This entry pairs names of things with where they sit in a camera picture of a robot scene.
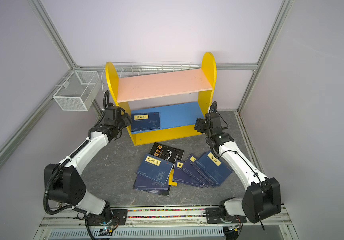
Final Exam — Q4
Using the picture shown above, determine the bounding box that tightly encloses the blue book yellow label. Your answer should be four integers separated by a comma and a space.
131, 112, 161, 132

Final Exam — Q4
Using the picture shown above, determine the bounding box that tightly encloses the blue book Sunzi label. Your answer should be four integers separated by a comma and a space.
136, 154, 173, 185

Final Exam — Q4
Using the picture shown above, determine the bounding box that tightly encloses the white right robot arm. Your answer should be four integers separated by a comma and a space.
192, 102, 282, 223

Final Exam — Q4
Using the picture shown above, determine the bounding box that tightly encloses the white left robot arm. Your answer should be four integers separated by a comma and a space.
43, 91, 132, 225

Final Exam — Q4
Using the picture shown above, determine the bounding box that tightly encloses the yellow wooden bookshelf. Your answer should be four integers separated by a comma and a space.
105, 52, 217, 146

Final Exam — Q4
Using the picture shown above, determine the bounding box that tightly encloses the white mesh basket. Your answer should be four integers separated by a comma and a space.
53, 71, 101, 112

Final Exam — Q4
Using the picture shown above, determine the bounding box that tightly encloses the black book orange title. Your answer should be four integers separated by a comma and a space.
150, 143, 184, 164

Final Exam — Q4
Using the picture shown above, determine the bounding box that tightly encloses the blue book leftmost of fan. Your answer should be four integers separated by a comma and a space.
172, 160, 204, 188

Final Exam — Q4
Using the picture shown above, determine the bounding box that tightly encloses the black wolf cover book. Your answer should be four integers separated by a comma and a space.
134, 188, 171, 197

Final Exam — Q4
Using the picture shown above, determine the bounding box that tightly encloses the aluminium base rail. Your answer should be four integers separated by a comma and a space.
34, 206, 298, 240

